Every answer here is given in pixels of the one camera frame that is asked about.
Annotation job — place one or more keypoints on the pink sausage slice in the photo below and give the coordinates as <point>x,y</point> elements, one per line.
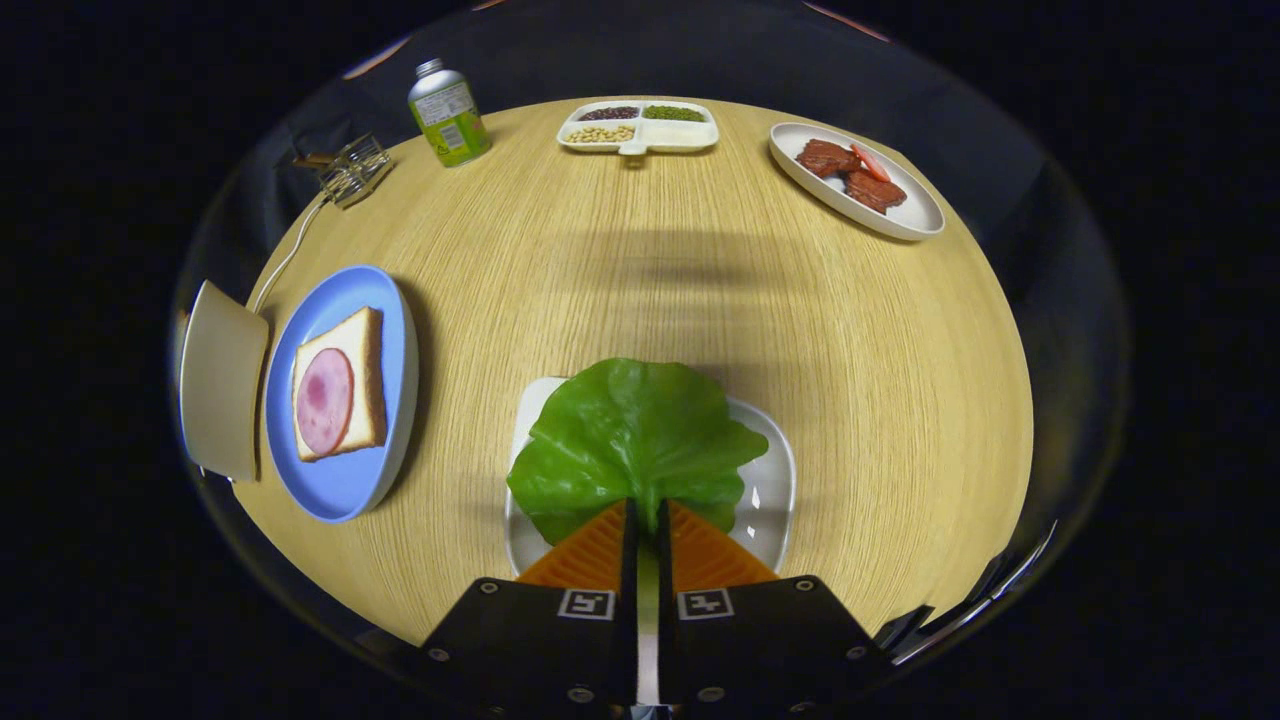
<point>870,161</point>

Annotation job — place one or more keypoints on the blue round plate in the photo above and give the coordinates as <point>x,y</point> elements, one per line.
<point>340,490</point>

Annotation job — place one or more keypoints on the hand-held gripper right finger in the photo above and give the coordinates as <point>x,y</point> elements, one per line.
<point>664,560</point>

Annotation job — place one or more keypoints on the white square plate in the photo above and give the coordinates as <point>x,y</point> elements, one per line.
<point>765,500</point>

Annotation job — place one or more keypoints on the white toaster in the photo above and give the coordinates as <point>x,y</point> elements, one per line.
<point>222,380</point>

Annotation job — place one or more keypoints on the yellow soybeans pile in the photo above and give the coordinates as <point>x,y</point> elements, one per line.
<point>600,133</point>

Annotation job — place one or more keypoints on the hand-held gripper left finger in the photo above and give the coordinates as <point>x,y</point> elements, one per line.
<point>629,560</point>

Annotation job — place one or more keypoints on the white oval plate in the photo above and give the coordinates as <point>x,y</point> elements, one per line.
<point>915,215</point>

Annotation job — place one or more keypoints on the pink ham slice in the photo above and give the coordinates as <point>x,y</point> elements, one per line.
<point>325,400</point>

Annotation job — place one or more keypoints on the green lettuce leaf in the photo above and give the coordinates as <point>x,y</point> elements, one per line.
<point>630,430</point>

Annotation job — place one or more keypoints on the green beans pile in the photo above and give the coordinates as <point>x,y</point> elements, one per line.
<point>673,113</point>

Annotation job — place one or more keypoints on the dark red beans pile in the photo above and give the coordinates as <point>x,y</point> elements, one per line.
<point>608,113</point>

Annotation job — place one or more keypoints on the green labelled metal bottle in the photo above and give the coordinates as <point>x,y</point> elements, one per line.
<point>450,120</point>

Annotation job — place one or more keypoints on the white divided dish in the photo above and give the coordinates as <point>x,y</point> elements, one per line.
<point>680,133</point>

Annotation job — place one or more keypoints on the brown meat piece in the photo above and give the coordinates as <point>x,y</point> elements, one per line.
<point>826,157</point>
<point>875,190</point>

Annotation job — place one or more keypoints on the white bread slice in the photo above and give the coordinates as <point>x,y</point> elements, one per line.
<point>368,360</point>

